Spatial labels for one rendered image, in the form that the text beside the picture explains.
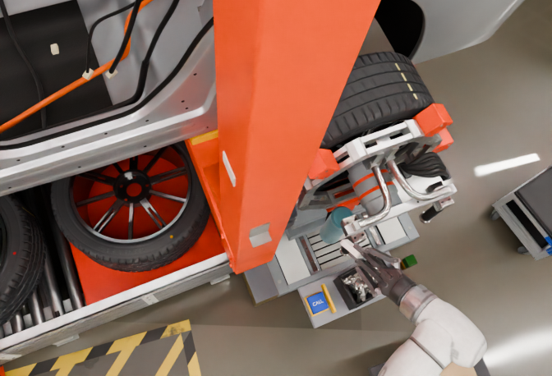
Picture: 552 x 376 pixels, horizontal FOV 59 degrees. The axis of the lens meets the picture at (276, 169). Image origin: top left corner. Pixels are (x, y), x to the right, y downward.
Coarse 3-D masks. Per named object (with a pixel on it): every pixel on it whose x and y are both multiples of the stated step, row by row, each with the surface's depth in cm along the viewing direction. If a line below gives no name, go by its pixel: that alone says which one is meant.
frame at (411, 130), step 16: (400, 128) 158; (416, 128) 159; (352, 144) 155; (384, 144) 156; (400, 144) 159; (416, 144) 187; (432, 144) 175; (336, 160) 162; (352, 160) 155; (400, 160) 198; (304, 192) 167; (320, 192) 197; (336, 192) 202; (352, 192) 203; (304, 208) 184; (320, 208) 197
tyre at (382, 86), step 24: (360, 72) 158; (384, 72) 160; (408, 72) 168; (360, 96) 155; (384, 96) 156; (408, 96) 159; (336, 120) 154; (360, 120) 153; (384, 120) 157; (408, 144) 197
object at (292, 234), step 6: (360, 204) 252; (354, 210) 250; (360, 210) 249; (312, 222) 246; (318, 222) 246; (324, 222) 246; (288, 228) 243; (300, 228) 244; (306, 228) 244; (312, 228) 242; (318, 228) 248; (288, 234) 241; (294, 234) 243; (300, 234) 242; (288, 240) 246
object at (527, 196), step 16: (544, 176) 246; (512, 192) 245; (528, 192) 241; (544, 192) 242; (496, 208) 262; (512, 208) 263; (528, 208) 241; (544, 208) 239; (512, 224) 257; (528, 224) 261; (544, 224) 237; (528, 240) 252; (544, 240) 258; (544, 256) 247
